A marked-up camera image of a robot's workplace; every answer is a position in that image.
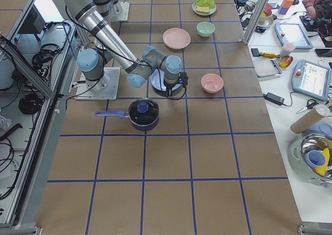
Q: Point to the scissors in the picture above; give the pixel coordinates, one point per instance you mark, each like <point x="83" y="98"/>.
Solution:
<point x="311" y="103"/>

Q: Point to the brown bread slice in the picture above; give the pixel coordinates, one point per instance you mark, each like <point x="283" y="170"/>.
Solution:
<point x="203" y="10"/>

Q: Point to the blue plate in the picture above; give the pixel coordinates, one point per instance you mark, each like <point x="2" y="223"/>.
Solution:
<point x="157" y="80"/>

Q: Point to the light green bowl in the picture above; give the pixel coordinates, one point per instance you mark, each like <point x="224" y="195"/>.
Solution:
<point x="205" y="29"/>

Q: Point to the green lettuce leaf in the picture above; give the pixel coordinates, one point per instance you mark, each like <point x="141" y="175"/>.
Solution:
<point x="205" y="3"/>

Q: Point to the steel mixing bowl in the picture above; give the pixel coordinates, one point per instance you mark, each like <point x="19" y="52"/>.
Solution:
<point x="316" y="156"/>

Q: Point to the teach pendant tablet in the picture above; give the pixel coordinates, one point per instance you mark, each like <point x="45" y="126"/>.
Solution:
<point x="311" y="79"/>

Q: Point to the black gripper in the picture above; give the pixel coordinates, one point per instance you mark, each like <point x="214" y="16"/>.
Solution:
<point x="170" y="85"/>

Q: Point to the black power adapter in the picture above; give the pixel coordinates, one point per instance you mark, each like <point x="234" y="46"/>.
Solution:
<point x="274" y="98"/>

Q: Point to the pink bowl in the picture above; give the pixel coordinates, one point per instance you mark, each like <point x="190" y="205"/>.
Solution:
<point x="212" y="83"/>

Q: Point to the blue saucepan with lid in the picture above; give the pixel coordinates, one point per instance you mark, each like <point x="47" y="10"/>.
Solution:
<point x="143" y="113"/>

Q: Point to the light green plate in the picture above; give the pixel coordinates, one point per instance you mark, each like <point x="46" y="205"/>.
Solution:
<point x="212" y="10"/>

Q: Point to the pink plate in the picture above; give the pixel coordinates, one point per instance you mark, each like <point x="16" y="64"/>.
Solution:
<point x="176" y="38"/>

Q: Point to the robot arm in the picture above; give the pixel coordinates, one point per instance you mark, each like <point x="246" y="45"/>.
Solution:
<point x="91" y="61"/>
<point x="94" y="17"/>

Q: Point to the cardboard tube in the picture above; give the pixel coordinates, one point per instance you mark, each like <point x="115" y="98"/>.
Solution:
<point x="309" y="119"/>

